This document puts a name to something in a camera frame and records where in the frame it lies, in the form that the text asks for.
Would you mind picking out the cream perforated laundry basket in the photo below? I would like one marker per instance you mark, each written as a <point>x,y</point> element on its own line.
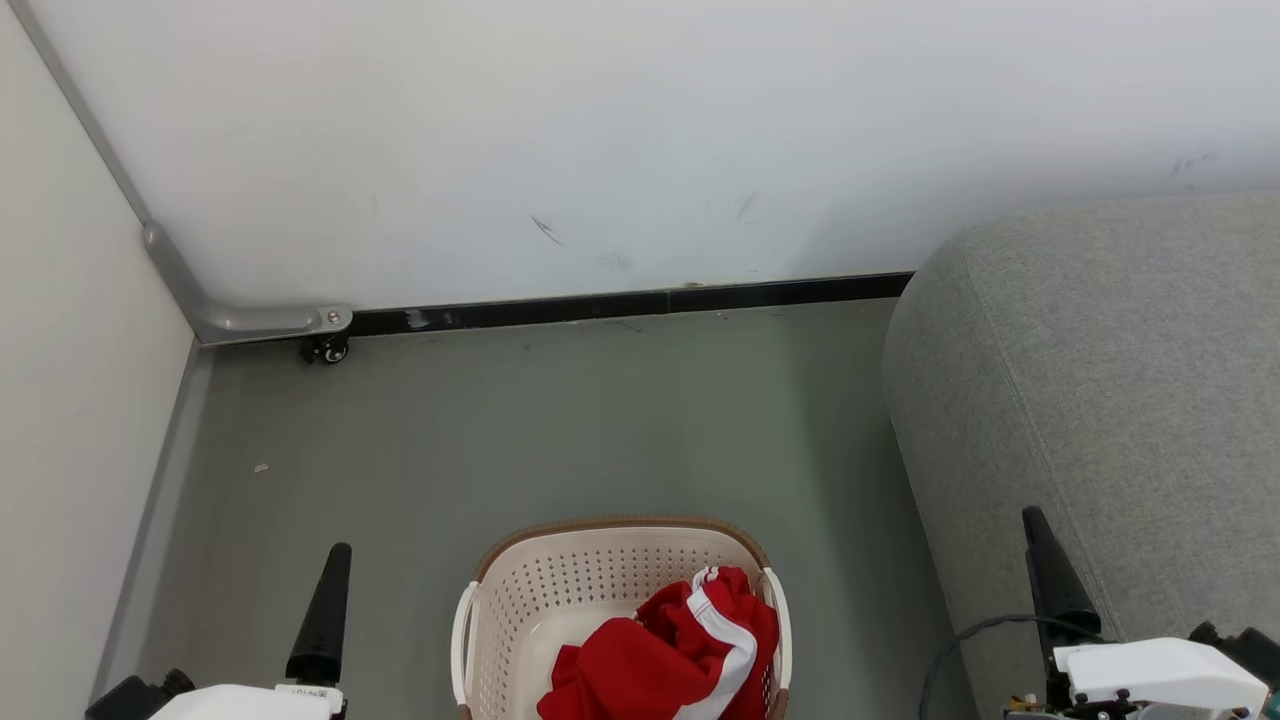
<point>560,600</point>

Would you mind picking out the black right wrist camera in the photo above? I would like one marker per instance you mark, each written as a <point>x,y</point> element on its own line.
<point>1245,646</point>

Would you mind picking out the red and white cloth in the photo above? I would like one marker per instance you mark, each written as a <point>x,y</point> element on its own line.
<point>640,670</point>

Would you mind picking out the grey metal foot bracket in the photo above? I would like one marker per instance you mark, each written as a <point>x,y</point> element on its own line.
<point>250,322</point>

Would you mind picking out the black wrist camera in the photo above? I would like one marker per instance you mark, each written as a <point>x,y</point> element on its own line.
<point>130,702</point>
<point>1245,646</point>

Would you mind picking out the grey fabric sofa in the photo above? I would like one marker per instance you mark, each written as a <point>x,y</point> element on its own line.
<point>1100,400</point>

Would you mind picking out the grey wall corner trim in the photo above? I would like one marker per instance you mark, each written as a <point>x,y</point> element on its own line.
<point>83,112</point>

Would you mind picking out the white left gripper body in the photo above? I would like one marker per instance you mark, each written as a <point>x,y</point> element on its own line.
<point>260,703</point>

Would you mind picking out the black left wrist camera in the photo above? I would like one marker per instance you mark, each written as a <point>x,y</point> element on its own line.
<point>130,702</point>

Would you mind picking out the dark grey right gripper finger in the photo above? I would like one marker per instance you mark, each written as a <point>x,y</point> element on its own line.
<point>1058,590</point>

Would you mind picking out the black wall baseboard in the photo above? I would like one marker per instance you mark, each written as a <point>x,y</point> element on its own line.
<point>600,305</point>

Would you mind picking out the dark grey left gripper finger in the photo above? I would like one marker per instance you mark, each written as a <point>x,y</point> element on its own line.
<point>320,630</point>

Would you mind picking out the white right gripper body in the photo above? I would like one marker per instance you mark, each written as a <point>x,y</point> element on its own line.
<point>1150,675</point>

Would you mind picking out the small black caster wheel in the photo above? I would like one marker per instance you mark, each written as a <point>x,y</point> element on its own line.
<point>327,350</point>

